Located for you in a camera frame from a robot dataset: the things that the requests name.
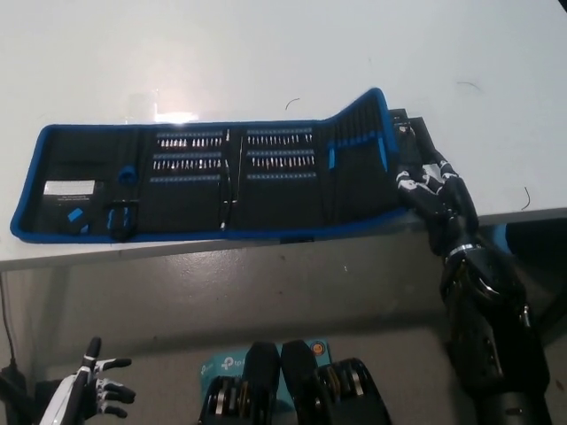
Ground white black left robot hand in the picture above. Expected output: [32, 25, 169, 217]
[33, 336, 136, 425]

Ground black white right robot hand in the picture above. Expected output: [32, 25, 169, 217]
[395, 148, 482, 258]

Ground black blue-trimmed roll-up toolkit case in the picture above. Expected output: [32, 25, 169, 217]
[8, 87, 411, 243]

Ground black ribbed left robot body block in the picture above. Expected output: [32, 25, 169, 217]
[199, 341, 284, 425]

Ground blue and black chair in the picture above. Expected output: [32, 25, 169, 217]
[480, 223, 567, 258]

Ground black tape square patch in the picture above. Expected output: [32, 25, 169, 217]
[389, 108, 444, 167]

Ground long blue plastic spudger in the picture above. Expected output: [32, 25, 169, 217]
[375, 132, 391, 172]

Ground teal TP-Link box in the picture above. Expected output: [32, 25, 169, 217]
[198, 338, 331, 404]

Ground white label card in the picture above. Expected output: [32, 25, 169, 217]
[43, 180, 97, 196]

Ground metal tweezers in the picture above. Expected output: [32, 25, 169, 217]
[219, 127, 243, 231]

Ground thin black cable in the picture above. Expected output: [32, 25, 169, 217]
[0, 274, 19, 368]

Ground black strap with blue tool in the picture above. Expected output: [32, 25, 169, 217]
[105, 199, 139, 243]

